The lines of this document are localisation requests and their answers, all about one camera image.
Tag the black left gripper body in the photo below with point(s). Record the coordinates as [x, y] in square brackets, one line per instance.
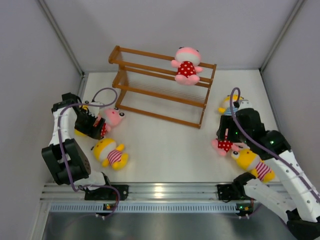
[84, 122]

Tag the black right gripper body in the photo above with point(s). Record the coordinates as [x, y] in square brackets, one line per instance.
[235, 135]

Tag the pink red-dotted toy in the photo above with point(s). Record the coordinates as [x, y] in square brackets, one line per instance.
[186, 61]
[222, 147]
[113, 117]

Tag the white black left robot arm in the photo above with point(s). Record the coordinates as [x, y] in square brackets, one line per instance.
[65, 159]

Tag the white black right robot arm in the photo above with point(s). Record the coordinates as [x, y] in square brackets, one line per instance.
[301, 213]

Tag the brown wooden shelf rack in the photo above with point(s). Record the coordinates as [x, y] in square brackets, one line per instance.
[152, 75]

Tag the yellow blue-striped toy left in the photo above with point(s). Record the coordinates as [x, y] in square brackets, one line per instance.
[85, 109]

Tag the yellow blue-striped toy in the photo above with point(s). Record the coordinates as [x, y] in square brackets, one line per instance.
[224, 108]
[85, 109]

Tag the yellow blue-striped toy right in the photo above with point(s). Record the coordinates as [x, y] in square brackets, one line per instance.
[224, 108]

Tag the yellow pink-striped toy left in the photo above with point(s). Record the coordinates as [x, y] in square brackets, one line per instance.
[109, 153]

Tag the yellow pink-striped toy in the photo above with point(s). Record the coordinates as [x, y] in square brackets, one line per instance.
[109, 153]
[252, 163]

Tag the yellow pink-striped toy right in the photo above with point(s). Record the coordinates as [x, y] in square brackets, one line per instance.
[252, 163]

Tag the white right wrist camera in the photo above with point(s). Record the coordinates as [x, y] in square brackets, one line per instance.
[242, 104]

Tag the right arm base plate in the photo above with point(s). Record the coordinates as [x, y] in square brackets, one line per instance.
[230, 192]

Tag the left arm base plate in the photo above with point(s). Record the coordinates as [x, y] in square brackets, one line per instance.
[107, 194]

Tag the aluminium front rail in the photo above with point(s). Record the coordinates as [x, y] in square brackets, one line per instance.
[143, 191]

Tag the perforated grey cable duct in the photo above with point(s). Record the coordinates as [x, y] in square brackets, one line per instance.
[139, 207]

